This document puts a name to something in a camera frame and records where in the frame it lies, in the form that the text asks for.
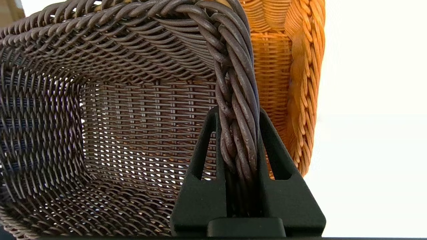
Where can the orange wicker basket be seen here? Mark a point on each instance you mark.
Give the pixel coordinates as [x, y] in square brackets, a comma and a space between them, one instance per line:
[277, 66]

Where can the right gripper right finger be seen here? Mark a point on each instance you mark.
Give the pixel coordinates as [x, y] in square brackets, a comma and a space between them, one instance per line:
[287, 200]

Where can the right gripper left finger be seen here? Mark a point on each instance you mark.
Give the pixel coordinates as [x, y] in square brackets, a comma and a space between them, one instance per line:
[200, 200]

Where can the dark brown wicker basket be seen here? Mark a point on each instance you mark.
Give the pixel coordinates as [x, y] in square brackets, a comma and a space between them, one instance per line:
[100, 66]

